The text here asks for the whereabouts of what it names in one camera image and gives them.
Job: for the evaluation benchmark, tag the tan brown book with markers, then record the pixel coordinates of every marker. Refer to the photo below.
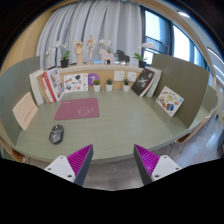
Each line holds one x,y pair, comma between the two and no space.
43,89

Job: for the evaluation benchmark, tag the wooden artist mannequin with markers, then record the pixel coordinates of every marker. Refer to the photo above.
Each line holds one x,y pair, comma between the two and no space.
90,45

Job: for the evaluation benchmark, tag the purple round number sign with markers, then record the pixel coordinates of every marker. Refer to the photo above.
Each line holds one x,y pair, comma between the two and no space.
93,77

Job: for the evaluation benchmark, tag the black cover book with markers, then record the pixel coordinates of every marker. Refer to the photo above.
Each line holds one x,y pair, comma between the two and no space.
142,82

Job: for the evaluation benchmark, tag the white sticker sheet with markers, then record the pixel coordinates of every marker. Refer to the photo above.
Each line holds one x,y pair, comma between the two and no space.
76,82

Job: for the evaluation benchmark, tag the pink wooden horse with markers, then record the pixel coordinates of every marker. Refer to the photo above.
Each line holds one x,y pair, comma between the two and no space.
106,56

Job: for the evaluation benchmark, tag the grey and black computer mouse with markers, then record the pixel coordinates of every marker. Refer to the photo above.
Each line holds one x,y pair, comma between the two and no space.
56,134

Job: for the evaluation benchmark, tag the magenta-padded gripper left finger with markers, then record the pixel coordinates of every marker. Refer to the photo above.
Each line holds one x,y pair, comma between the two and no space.
61,166

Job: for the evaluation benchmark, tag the white orchid in black pot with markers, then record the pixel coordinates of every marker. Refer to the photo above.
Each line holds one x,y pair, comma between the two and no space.
64,62
105,42
142,63

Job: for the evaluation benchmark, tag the beige board with red text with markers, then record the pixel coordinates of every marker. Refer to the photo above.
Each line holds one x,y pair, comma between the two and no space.
24,111

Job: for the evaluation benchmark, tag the dusky pink mouse pad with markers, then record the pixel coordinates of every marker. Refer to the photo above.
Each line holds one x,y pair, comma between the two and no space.
77,109

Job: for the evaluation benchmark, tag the wooden hand model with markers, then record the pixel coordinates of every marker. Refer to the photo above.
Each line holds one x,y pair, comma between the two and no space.
79,49

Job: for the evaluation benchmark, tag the white books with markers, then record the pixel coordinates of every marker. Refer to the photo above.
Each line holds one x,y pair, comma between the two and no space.
35,87

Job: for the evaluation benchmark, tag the green desk partition panel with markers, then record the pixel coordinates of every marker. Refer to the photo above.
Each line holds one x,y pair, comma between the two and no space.
15,83
186,78

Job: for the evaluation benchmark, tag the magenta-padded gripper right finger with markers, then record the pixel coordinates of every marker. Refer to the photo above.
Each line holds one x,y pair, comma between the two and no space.
165,165

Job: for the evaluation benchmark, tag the colourful sticker sheet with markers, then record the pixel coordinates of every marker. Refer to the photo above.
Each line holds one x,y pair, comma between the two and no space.
169,100

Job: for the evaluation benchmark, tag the small plant in white pot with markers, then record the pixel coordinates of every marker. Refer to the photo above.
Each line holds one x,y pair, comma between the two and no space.
109,87
126,87
96,88

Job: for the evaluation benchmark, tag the light grey curtain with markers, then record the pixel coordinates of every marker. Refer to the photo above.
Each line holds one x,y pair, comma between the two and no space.
96,21

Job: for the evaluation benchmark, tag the black wooden horse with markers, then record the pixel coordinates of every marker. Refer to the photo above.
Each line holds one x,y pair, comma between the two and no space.
122,56

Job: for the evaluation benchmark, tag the red-edged book with photo cover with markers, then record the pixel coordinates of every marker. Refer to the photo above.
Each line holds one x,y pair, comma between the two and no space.
55,84

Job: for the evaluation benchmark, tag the window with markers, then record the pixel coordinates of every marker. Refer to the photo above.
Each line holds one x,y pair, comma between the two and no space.
181,45

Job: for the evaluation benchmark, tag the white wall socket plate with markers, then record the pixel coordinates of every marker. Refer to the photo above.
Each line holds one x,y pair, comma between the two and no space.
119,75
132,76

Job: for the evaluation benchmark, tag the wooden chair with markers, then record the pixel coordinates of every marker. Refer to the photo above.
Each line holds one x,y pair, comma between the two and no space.
196,130

